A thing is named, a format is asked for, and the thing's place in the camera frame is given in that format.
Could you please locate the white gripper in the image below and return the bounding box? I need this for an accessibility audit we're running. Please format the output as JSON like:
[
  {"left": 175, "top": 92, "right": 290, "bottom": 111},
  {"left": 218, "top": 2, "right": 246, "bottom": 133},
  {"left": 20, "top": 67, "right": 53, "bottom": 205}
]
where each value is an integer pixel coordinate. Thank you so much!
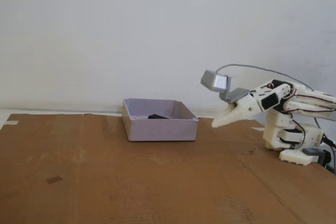
[{"left": 211, "top": 83, "right": 291, "bottom": 129}]

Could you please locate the black rectangular block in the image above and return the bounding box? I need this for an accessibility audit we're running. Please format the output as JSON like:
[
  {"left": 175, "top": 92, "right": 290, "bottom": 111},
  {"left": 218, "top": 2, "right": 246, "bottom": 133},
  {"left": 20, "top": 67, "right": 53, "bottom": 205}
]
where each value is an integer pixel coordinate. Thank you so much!
[{"left": 148, "top": 113, "right": 170, "bottom": 120}]

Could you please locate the white plastic junction box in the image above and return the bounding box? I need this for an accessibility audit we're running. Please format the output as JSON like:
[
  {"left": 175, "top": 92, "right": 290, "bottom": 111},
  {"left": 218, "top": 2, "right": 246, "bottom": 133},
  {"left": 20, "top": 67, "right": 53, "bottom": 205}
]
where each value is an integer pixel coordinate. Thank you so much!
[{"left": 122, "top": 98, "right": 200, "bottom": 143}]

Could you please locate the grey table clamp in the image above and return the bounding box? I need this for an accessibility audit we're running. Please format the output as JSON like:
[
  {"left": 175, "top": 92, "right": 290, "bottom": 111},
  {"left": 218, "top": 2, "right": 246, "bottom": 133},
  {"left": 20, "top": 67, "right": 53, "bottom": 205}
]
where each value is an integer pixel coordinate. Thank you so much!
[{"left": 302, "top": 147, "right": 336, "bottom": 175}]

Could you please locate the brown cardboard sheet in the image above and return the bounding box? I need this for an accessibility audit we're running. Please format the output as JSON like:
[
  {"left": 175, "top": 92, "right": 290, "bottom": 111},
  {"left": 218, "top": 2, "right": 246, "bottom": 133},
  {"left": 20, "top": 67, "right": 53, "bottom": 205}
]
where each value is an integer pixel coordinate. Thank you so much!
[{"left": 0, "top": 113, "right": 336, "bottom": 224}]

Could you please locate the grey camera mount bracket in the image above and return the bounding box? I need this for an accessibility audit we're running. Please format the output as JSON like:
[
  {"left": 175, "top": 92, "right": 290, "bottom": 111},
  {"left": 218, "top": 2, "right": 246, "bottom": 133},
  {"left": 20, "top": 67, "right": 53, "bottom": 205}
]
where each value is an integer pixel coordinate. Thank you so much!
[{"left": 217, "top": 76, "right": 251, "bottom": 103}]

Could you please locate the black power cable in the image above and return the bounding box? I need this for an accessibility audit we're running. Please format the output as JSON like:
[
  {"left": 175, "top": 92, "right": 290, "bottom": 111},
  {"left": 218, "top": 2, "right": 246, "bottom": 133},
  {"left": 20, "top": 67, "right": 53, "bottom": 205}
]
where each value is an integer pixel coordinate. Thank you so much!
[{"left": 322, "top": 136, "right": 336, "bottom": 149}]

